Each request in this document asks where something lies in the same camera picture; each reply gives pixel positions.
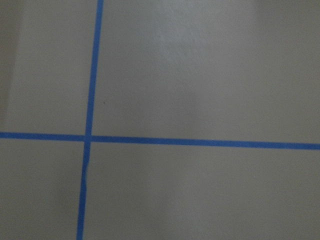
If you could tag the blue tape grid lines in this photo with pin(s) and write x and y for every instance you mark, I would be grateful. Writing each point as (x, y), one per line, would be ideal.
(90, 125)

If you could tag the brown paper table mat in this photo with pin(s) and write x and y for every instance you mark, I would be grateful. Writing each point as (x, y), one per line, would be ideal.
(200, 75)

